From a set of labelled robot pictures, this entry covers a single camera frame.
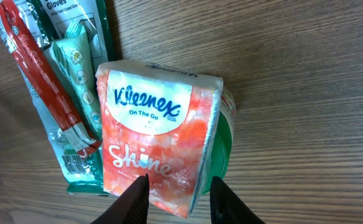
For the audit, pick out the red white tube packet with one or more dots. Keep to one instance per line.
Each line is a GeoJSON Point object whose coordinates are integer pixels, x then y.
{"type": "Point", "coordinates": [36, 68]}

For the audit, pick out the green lid jar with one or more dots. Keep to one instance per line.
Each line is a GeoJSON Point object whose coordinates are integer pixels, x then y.
{"type": "Point", "coordinates": [223, 141]}

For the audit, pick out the green 3M sponge package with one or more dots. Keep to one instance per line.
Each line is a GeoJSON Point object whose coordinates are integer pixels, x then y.
{"type": "Point", "coordinates": [48, 21]}

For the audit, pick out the pink tissue pack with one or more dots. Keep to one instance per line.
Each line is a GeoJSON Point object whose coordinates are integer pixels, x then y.
{"type": "Point", "coordinates": [161, 122]}

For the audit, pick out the light green wipes packet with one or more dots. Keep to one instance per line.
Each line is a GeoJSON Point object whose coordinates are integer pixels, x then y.
{"type": "Point", "coordinates": [71, 61]}

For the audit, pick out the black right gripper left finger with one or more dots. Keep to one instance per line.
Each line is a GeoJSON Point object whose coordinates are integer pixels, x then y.
{"type": "Point", "coordinates": [131, 207]}

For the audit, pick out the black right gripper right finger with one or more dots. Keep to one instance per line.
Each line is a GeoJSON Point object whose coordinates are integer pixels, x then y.
{"type": "Point", "coordinates": [227, 208]}

